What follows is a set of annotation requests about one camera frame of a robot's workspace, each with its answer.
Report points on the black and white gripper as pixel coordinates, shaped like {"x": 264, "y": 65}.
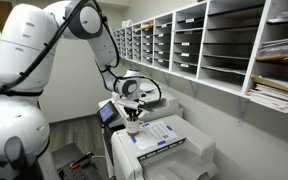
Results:
{"x": 130, "y": 108}

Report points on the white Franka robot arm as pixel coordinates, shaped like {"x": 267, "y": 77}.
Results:
{"x": 20, "y": 33}

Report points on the printer touchscreen panel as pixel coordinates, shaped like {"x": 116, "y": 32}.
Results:
{"x": 107, "y": 112}

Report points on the white office printer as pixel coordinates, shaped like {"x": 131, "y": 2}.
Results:
{"x": 190, "y": 140}

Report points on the white paper cup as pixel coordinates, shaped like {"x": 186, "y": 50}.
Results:
{"x": 132, "y": 127}

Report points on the blue tape piece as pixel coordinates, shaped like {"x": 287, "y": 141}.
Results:
{"x": 169, "y": 127}
{"x": 134, "y": 139}
{"x": 161, "y": 142}
{"x": 145, "y": 125}

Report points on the white printed instruction sheet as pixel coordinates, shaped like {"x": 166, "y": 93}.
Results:
{"x": 155, "y": 133}

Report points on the orange item in slot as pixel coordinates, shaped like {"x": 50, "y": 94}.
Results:
{"x": 147, "y": 26}

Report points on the small white box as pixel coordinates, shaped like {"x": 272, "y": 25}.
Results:
{"x": 127, "y": 23}

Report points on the white mail sorter shelf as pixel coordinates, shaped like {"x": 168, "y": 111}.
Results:
{"x": 217, "y": 43}

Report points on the thick mixed paper pile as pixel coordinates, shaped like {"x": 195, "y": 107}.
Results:
{"x": 274, "y": 98}

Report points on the tan folder with papers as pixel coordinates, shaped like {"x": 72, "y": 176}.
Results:
{"x": 277, "y": 83}

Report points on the manila folder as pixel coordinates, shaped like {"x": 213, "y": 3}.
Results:
{"x": 280, "y": 58}

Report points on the grey paper stack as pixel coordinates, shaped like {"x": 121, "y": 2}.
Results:
{"x": 280, "y": 45}

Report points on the white paper stack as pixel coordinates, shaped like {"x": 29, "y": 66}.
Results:
{"x": 285, "y": 16}

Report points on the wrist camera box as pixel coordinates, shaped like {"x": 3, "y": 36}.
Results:
{"x": 128, "y": 103}

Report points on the grey shelf bracket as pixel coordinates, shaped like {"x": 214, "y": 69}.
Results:
{"x": 165, "y": 78}
{"x": 242, "y": 111}

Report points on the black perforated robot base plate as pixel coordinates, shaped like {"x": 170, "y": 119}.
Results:
{"x": 80, "y": 171}

